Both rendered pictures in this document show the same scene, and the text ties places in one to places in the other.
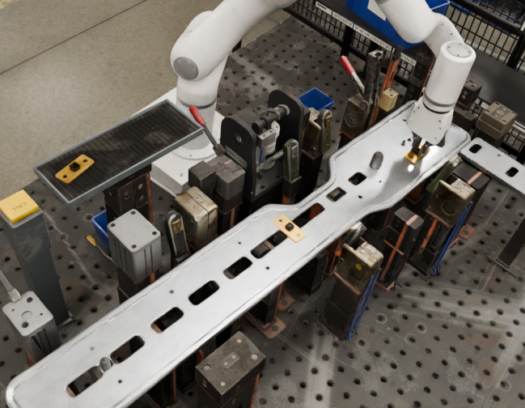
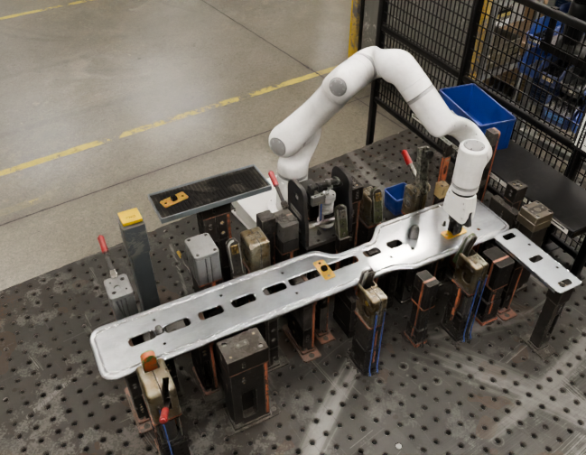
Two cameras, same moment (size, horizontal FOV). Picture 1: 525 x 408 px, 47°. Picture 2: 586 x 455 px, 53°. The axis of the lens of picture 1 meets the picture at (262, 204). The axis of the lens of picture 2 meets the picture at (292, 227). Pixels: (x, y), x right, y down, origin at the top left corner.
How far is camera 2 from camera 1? 61 cm
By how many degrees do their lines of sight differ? 18
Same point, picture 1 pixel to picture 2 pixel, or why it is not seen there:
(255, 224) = (299, 263)
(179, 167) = not seen: hidden behind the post
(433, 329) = (447, 384)
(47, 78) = (221, 166)
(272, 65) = (378, 164)
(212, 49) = (296, 134)
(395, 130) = (441, 214)
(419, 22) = (438, 120)
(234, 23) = (311, 115)
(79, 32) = (255, 134)
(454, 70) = (468, 161)
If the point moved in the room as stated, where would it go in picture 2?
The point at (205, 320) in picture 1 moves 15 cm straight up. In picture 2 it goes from (237, 318) to (233, 281)
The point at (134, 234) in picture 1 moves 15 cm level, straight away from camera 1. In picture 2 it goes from (200, 247) to (209, 216)
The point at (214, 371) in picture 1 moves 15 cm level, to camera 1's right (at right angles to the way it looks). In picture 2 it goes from (227, 348) to (280, 366)
